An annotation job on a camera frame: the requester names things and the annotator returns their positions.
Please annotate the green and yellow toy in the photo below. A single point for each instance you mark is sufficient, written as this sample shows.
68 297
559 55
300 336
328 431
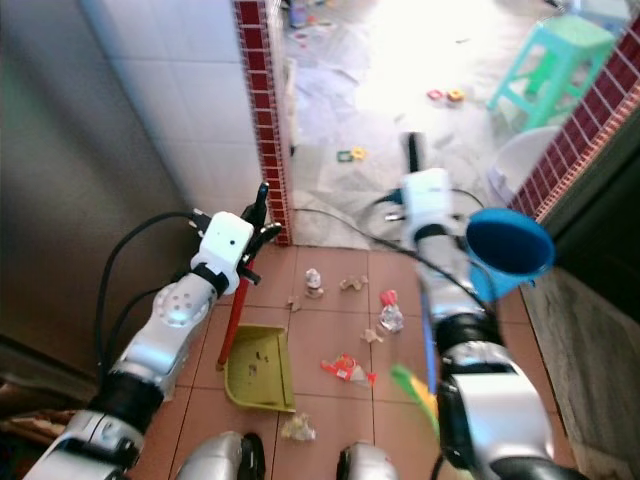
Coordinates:
350 154

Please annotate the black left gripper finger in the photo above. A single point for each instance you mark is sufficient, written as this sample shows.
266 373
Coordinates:
412 150
262 196

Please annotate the white plastic basin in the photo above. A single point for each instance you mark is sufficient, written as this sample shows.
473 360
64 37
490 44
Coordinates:
523 165

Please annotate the clear bottle red cap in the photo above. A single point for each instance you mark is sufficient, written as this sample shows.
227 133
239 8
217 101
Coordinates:
390 314

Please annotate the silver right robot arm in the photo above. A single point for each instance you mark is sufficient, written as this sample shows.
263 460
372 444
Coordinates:
495 400

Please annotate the silver right robot leg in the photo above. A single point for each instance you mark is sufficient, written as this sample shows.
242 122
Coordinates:
370 464

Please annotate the silver left robot leg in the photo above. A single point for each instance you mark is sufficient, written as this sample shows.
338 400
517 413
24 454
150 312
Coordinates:
228 458

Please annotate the small crushed clear bottle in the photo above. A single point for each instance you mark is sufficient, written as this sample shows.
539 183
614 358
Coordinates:
313 283

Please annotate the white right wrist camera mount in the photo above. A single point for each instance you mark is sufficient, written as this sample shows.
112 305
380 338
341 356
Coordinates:
428 200

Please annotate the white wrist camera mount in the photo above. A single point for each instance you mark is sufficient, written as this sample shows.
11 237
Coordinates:
224 246
428 200

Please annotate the silver robot leg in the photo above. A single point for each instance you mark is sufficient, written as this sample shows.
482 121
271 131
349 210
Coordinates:
370 464
228 458

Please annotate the brown cardboard scrap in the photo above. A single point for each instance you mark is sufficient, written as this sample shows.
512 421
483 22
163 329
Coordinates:
372 335
352 284

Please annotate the crumpled white paper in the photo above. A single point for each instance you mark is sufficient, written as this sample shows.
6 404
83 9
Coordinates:
298 428

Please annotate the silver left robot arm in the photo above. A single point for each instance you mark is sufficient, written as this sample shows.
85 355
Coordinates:
160 335

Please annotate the green plastic stool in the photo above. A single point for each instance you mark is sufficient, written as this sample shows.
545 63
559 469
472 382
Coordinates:
555 62

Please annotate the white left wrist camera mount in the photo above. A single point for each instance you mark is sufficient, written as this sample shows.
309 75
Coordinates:
224 246

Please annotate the red snack wrapper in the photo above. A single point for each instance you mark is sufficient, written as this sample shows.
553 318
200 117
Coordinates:
346 368

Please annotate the brown cardboard box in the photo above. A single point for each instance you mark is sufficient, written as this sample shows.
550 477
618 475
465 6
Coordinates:
25 425

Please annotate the blue plastic bucket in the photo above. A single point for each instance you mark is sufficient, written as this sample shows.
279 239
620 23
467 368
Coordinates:
510 252

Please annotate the pink and orange toy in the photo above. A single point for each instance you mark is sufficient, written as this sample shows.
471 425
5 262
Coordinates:
445 96

